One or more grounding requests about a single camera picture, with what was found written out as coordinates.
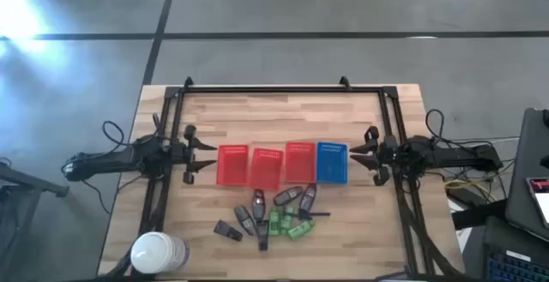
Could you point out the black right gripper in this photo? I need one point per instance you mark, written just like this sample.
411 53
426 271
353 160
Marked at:
389 151

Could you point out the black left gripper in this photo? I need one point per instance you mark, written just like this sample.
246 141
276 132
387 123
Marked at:
180 155

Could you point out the grey travel shampoo bottle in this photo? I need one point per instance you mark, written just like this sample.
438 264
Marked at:
258 202
245 220
307 198
288 196

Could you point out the dark tube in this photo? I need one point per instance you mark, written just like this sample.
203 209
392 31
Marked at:
262 235
227 230

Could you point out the small green container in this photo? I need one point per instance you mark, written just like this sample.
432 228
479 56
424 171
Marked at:
273 224
300 229
286 222

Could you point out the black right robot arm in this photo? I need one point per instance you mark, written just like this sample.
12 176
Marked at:
450 155

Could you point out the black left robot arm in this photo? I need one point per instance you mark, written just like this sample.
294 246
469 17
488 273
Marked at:
111 160

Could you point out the red plastic basket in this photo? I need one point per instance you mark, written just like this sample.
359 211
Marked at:
232 166
266 169
300 163

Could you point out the blue plastic basket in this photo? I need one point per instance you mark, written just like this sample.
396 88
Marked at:
332 164

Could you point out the white plastic jar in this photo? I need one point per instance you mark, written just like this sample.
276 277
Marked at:
156 253

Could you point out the grey laptop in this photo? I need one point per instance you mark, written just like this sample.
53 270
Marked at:
527 166

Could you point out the grey metal stand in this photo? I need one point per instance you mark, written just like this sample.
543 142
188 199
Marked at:
30 183

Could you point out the black backlit keyboard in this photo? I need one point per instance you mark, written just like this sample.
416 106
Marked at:
519 269

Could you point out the black aluminium rig frame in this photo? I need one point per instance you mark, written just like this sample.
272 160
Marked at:
279 89

